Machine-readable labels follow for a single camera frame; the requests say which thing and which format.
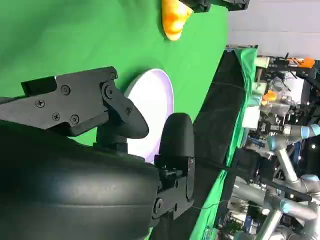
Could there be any white cylinder part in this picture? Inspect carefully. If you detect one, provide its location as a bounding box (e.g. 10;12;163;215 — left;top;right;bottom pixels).
256;56;270;68

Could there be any green table cloth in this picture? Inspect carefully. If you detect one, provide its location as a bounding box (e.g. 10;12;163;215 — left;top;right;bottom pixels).
0;0;258;240

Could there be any lilac plate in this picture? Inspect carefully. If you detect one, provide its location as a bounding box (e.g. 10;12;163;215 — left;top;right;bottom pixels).
124;68;175;165

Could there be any orange toy bread roll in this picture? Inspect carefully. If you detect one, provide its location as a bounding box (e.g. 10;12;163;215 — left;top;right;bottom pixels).
160;0;194;42

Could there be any white paper box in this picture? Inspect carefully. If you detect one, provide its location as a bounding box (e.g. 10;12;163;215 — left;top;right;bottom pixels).
241;106;261;130

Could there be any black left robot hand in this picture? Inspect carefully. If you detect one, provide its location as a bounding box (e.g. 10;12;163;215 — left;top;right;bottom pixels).
181;0;251;13

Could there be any small orange object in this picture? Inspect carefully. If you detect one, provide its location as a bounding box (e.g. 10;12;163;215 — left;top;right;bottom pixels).
261;91;278;106

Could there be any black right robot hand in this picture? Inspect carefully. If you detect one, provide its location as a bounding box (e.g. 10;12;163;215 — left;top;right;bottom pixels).
0;66;196;240

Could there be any orange clamp tool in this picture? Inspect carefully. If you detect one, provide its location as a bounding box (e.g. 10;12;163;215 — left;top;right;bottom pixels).
287;56;315;69

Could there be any black table drape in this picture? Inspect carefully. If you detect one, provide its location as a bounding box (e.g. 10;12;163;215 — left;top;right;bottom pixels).
149;48;252;240

